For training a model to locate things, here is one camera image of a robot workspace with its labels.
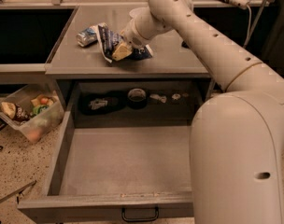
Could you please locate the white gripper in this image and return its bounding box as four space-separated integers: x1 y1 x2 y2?
112 19 149 61

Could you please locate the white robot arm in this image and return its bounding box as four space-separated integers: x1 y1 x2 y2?
122 0 284 224

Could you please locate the clear plastic bin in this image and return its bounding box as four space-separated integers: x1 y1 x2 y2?
0 84 64 143

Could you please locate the dark blue snack bar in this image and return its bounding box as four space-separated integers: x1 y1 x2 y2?
181 41 190 49

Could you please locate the crushed silver soda can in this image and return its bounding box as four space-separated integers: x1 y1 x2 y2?
76 25 97 48

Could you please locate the black drawer handle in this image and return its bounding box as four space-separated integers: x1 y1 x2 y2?
121 207 160 223

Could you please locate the brown snack bag in bin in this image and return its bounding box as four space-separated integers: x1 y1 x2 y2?
1 102 30 122

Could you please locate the crumpled paper scrap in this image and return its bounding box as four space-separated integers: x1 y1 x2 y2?
149 93 167 104

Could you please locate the blue chip bag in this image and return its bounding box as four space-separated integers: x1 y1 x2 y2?
96 22 153 63

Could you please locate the black tape roll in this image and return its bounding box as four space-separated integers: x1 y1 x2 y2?
127 88 147 109

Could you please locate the white cable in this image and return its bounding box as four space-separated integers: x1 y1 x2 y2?
243 4 253 49

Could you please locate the open grey drawer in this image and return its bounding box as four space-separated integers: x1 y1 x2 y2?
17 79 211 224

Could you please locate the white bowl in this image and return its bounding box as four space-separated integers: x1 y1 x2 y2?
129 7 148 19

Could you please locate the grey counter cabinet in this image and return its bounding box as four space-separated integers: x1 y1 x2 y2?
44 4 211 110

